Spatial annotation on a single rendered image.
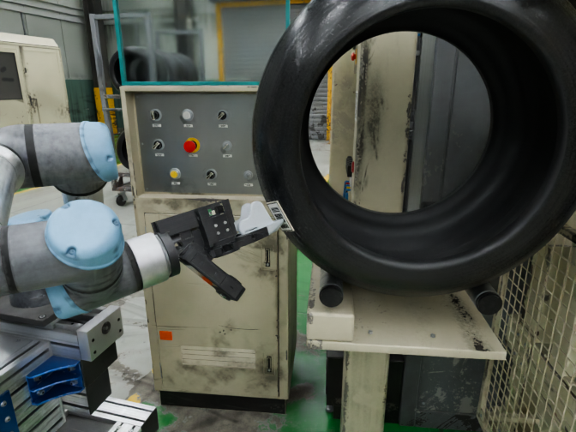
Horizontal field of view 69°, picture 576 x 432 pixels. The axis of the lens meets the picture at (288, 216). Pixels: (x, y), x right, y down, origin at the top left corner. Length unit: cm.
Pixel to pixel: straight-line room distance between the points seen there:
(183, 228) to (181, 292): 99
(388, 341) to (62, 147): 70
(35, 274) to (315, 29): 49
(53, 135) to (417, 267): 68
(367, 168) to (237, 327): 84
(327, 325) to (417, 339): 18
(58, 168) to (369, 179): 70
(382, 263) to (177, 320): 109
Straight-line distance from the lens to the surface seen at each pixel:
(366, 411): 143
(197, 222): 64
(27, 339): 134
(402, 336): 87
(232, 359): 171
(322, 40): 67
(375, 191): 110
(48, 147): 85
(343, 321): 81
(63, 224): 49
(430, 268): 75
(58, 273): 51
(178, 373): 182
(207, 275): 64
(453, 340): 89
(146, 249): 61
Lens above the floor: 127
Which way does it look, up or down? 18 degrees down
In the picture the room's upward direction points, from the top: straight up
